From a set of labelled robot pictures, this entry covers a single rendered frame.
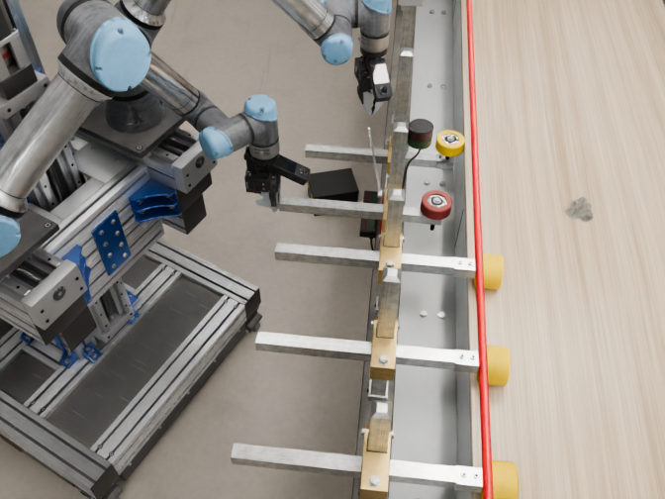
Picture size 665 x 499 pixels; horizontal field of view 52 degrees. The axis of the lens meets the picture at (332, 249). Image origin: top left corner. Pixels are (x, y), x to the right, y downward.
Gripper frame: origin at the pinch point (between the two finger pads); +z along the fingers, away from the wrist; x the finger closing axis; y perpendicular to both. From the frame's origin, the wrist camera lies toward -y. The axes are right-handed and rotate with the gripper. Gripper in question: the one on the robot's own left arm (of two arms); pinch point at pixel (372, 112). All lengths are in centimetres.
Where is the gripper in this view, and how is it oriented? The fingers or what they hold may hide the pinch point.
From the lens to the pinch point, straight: 196.1
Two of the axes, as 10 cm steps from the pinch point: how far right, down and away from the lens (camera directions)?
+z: -0.1, 6.5, 7.6
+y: -2.6, -7.4, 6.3
